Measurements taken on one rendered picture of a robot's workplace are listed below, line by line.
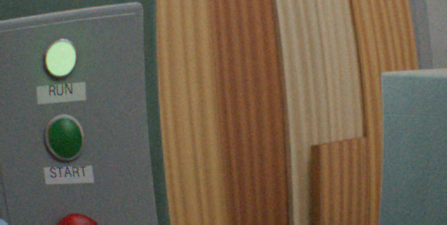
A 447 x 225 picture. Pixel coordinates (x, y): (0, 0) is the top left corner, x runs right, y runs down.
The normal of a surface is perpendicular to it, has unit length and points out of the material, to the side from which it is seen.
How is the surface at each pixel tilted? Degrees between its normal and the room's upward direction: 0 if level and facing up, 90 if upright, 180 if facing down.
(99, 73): 90
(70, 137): 90
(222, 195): 87
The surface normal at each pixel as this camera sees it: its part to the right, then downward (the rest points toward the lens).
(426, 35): -0.86, 0.07
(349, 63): 0.47, -0.03
